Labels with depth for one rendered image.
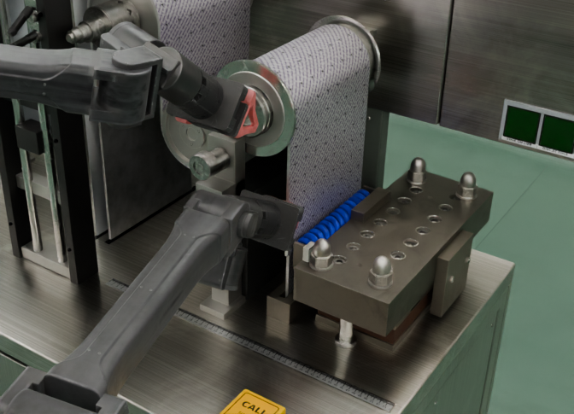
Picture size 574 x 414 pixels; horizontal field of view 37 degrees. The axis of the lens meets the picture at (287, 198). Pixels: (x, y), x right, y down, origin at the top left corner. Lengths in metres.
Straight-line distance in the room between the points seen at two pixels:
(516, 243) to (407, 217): 1.99
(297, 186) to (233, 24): 0.33
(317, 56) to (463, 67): 0.27
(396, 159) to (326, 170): 2.56
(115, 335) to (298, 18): 0.84
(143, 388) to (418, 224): 0.51
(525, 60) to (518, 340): 1.63
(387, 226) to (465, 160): 2.59
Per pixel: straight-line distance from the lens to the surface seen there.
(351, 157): 1.44
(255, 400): 1.22
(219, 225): 1.05
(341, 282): 1.26
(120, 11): 1.34
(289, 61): 1.27
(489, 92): 1.44
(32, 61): 1.00
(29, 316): 1.45
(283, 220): 1.23
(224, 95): 1.12
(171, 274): 0.97
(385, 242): 1.36
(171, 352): 1.34
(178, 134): 1.38
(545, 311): 3.06
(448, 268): 1.36
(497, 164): 3.98
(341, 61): 1.34
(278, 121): 1.23
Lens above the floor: 1.75
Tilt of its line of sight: 30 degrees down
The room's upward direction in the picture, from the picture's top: 1 degrees clockwise
